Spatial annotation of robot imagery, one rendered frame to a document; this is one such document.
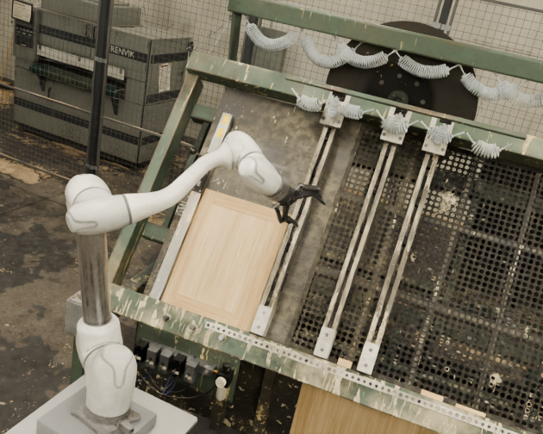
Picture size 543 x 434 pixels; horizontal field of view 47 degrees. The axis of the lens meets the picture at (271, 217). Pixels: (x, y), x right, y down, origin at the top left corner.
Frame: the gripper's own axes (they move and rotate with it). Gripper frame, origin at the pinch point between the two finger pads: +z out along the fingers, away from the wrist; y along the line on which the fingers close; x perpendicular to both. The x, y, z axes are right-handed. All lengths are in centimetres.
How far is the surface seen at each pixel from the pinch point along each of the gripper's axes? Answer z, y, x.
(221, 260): 22, -52, 28
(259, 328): 30, -53, -9
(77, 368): 0, -128, 15
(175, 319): 15, -81, 13
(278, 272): 32.7, -33.9, 9.6
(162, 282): 10, -78, 30
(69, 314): -19, -108, 25
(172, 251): 10, -67, 40
